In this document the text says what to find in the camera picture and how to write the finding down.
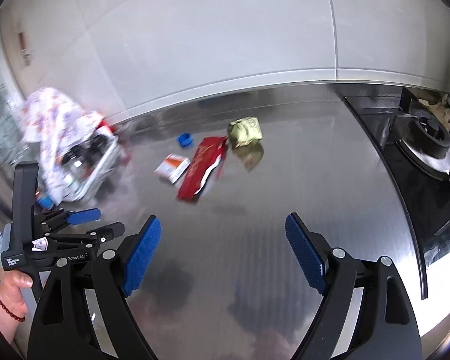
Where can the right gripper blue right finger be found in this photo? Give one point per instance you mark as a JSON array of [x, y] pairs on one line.
[[311, 258]]

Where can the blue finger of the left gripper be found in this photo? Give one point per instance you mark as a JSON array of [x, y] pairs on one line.
[[82, 217], [107, 233]]

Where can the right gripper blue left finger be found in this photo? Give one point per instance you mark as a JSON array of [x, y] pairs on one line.
[[137, 254]]

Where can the small orange white box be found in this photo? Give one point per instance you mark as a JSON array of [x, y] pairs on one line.
[[173, 167]]

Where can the red foil wrapper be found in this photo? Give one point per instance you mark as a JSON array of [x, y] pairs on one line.
[[207, 157]]

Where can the green gold wrapper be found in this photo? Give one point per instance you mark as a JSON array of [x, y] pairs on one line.
[[245, 131]]

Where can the person's left hand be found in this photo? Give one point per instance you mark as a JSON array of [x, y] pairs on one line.
[[13, 309]]

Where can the brown blue-label bottle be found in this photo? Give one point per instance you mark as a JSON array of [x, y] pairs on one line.
[[44, 201]]

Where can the white dish tray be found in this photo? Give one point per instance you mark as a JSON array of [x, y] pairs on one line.
[[82, 181]]

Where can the glass teapot black lid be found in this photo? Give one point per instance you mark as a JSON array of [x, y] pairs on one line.
[[89, 152]]

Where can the floral patterned cloth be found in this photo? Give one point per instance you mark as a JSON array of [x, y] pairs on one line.
[[57, 123]]

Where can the blue bottle cap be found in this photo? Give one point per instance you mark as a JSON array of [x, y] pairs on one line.
[[185, 140]]

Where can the black gas stove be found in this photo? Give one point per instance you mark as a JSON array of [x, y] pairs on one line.
[[415, 147]]

